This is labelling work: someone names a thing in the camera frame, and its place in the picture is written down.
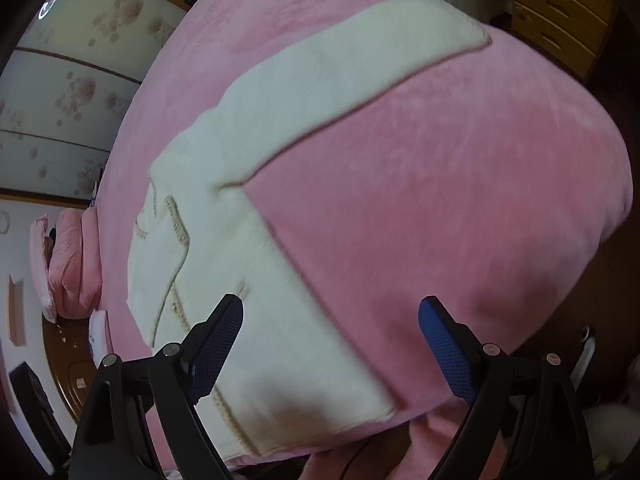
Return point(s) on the pink folded quilt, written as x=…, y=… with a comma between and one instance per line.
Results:
x=72, y=260

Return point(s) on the wooden dresser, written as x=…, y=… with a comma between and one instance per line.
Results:
x=560, y=5

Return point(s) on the pink fleece blanket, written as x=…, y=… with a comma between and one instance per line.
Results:
x=425, y=185

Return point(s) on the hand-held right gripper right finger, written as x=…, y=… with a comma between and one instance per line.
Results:
x=447, y=350

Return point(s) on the black box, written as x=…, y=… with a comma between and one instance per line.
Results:
x=35, y=400

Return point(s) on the floral sliding door wardrobe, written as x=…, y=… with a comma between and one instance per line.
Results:
x=65, y=90

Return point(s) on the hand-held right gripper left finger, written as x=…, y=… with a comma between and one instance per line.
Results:
x=216, y=345

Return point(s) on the pink pillow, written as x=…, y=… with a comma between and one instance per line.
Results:
x=39, y=270

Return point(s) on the cream cardigan with braided trim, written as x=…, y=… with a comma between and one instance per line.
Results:
x=225, y=160

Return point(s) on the wooden headboard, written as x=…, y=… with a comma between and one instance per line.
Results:
x=65, y=360

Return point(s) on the pink wall box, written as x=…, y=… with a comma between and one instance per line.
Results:
x=15, y=310

